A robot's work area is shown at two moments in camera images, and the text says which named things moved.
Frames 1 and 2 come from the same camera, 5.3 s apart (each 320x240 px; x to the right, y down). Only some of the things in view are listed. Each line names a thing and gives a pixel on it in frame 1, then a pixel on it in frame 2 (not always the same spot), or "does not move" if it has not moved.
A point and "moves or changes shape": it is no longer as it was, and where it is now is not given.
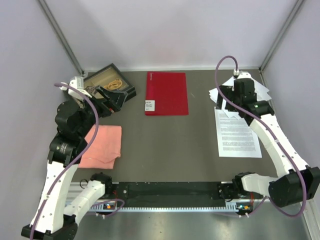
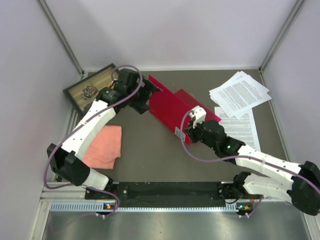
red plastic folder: (166, 94) moves or changes shape
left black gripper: (113, 102) -> (147, 90)
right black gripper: (219, 105) -> (191, 131)
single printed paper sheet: (235, 138) does not move
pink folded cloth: (105, 148) does not move
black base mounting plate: (171, 194) does not move
